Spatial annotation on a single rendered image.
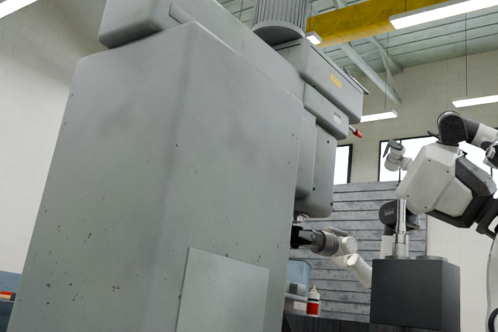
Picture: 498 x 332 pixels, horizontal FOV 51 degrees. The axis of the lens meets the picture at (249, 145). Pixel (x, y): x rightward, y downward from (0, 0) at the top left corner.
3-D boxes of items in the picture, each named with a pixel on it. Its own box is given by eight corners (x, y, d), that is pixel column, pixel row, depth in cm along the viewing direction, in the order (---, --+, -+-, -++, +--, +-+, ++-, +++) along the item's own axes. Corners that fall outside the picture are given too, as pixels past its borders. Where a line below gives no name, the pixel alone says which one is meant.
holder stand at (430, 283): (390, 327, 159) (392, 261, 166) (461, 334, 144) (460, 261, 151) (368, 323, 151) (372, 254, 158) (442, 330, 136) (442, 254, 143)
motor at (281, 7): (270, 59, 202) (279, -10, 213) (314, 49, 190) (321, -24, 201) (238, 35, 188) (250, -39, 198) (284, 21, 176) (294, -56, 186)
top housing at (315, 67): (307, 132, 226) (310, 98, 231) (363, 124, 210) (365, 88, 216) (242, 87, 191) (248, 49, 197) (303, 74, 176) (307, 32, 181)
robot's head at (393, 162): (407, 169, 215) (389, 157, 219) (413, 152, 208) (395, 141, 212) (399, 177, 211) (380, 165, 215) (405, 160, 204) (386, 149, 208)
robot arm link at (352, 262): (320, 251, 200) (342, 273, 203) (338, 247, 193) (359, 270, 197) (326, 238, 204) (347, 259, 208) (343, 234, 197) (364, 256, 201)
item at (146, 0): (264, 144, 196) (270, 95, 202) (316, 137, 182) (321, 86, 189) (93, 42, 137) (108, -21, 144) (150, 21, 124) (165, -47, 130)
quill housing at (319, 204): (287, 220, 201) (295, 143, 212) (335, 219, 189) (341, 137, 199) (259, 208, 187) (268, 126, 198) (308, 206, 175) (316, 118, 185)
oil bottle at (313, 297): (309, 318, 180) (312, 285, 184) (319, 319, 178) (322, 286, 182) (303, 316, 178) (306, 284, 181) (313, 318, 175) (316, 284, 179)
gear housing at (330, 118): (296, 146, 215) (298, 124, 219) (349, 140, 201) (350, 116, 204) (247, 115, 191) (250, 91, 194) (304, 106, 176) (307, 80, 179)
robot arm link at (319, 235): (291, 226, 194) (314, 232, 200) (289, 252, 191) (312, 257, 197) (315, 224, 184) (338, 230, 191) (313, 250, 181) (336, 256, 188)
